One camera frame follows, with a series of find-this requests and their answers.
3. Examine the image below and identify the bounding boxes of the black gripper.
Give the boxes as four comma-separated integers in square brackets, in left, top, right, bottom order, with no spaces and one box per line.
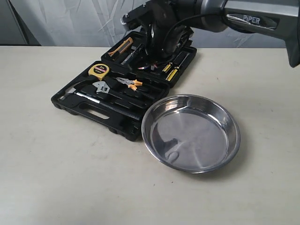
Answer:
[144,14,194,60]

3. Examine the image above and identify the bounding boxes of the black plastic tool case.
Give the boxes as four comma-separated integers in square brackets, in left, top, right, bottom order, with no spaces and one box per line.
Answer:
[51,30,197,141]

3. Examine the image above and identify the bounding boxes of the black handled adjustable wrench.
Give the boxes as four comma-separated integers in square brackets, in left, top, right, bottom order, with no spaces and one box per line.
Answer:
[92,81,133,102]

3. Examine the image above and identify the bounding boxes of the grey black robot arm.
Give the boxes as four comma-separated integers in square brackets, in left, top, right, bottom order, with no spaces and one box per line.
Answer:
[144,0,300,68]

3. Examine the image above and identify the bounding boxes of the yellow black small screwdriver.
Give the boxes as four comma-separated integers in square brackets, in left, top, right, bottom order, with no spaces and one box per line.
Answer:
[162,53,182,73]

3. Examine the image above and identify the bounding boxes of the yellow black large screwdriver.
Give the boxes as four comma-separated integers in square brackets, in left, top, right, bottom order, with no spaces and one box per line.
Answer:
[166,52,190,82]

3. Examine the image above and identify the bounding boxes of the silver tester screwdriver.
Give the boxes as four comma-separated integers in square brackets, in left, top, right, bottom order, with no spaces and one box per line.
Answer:
[121,43,143,65]

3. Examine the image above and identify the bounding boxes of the yellow utility knife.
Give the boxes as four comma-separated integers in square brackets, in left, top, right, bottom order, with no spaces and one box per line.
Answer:
[107,37,134,58]

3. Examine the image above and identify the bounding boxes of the yellow black tape measure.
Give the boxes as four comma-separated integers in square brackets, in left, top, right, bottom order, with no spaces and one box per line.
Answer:
[88,63,110,81]

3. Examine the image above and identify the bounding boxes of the round stainless steel tray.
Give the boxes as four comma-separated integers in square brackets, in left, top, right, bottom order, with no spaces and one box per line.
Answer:
[141,94,241,174]

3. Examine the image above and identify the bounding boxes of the white backdrop curtain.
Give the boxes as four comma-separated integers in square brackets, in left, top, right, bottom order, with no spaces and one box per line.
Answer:
[11,0,285,48]

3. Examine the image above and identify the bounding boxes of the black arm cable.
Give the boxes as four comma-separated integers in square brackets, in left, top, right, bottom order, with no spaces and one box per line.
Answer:
[161,13,211,54]

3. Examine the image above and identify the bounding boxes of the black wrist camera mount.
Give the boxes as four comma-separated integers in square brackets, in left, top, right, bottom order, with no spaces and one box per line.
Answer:
[120,1,153,30]

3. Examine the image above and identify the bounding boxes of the orange handled pliers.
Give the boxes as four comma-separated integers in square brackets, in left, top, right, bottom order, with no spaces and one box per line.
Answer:
[115,77,143,91]

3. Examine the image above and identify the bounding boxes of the black handled claw hammer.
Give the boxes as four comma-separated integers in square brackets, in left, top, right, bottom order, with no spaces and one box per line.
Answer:
[59,82,142,121]

